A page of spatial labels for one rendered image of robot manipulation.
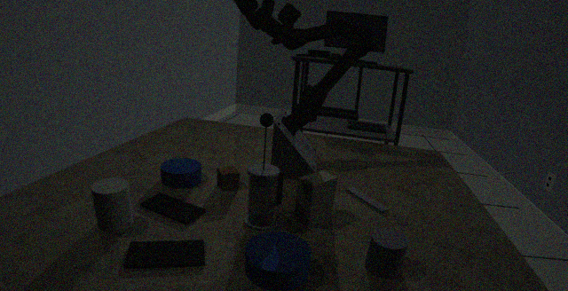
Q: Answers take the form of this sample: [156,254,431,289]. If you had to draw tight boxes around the blue cylinder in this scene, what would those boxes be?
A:
[161,158,201,188]
[245,232,312,291]

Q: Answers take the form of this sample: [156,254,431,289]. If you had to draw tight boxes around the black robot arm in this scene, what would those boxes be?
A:
[265,3,374,137]

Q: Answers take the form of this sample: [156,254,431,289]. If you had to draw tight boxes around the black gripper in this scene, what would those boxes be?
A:
[234,0,273,32]

